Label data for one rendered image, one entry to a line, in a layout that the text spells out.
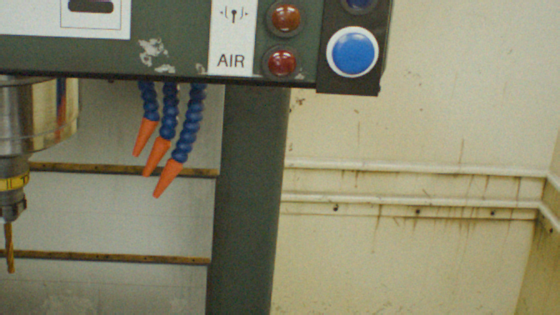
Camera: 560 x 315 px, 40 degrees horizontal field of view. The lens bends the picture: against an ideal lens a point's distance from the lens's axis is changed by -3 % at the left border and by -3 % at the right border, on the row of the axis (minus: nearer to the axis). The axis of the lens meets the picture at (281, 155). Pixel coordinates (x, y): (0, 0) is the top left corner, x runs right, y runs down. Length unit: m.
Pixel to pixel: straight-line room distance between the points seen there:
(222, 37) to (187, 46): 0.02
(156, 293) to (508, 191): 0.87
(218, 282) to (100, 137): 0.35
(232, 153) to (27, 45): 0.79
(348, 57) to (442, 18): 1.13
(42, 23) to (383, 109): 1.22
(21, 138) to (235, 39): 0.26
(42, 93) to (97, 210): 0.62
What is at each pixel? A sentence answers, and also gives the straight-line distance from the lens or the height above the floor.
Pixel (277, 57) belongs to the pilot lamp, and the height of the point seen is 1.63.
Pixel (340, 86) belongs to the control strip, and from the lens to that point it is 0.56.
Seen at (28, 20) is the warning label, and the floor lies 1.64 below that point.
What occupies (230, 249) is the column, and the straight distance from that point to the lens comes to 1.39.
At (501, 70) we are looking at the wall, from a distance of 1.75.
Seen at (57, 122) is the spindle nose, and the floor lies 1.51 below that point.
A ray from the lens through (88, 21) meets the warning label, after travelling 0.55.
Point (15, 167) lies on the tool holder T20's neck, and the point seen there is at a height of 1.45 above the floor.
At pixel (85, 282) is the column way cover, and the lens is 1.40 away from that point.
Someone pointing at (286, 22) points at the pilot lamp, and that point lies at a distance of 0.54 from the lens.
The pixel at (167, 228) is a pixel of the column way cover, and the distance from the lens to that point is 1.33.
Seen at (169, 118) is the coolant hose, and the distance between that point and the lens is 0.76.
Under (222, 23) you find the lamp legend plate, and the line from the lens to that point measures 0.54.
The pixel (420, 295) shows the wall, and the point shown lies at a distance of 1.95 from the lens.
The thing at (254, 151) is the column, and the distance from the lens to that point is 1.31.
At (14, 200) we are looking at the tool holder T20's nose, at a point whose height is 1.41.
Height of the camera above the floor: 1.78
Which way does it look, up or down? 23 degrees down
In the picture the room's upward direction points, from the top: 5 degrees clockwise
